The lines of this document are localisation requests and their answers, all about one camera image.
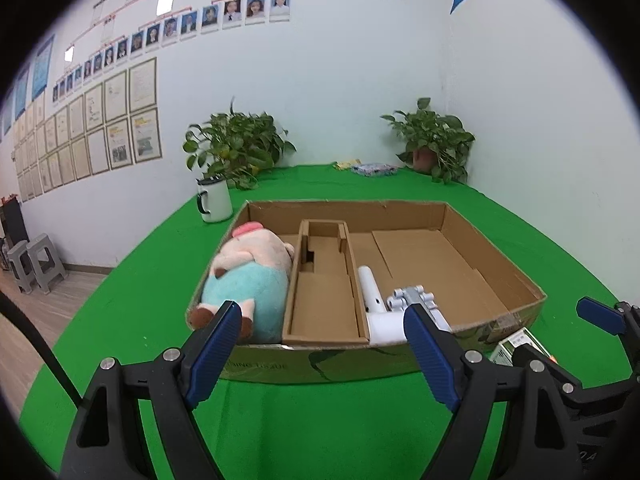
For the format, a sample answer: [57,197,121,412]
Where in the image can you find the green white medicine box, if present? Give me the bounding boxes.
[488,326,561,366]

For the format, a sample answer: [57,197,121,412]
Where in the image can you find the pink pig plush toy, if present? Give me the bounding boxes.
[186,222,295,344]

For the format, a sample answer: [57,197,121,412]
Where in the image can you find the long narrow cardboard tray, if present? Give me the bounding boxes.
[282,219,370,347]

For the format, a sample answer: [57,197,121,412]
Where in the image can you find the white folding stand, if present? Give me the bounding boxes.
[386,285,452,333]

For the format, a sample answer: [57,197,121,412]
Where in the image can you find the green table cloth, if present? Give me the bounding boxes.
[54,166,630,479]

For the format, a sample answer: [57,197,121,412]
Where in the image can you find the white enamel mug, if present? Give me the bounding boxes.
[196,174,233,223]

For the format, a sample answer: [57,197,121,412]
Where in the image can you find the grey plastic stool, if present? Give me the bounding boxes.
[8,233,68,294]

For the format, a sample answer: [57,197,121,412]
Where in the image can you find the left potted green plant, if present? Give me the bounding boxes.
[182,101,296,190]

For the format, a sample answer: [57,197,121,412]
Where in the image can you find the potted green plant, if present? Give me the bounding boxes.
[182,101,296,190]
[381,96,475,183]

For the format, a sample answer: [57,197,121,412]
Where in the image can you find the small packets at table back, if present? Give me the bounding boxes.
[333,159,398,178]

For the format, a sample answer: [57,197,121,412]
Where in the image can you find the right potted green plant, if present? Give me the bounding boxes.
[381,96,475,183]

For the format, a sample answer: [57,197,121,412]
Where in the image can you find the black cable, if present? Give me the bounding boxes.
[0,289,85,409]

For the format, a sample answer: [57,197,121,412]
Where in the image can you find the framed certificates on wall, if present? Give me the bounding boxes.
[9,58,164,202]

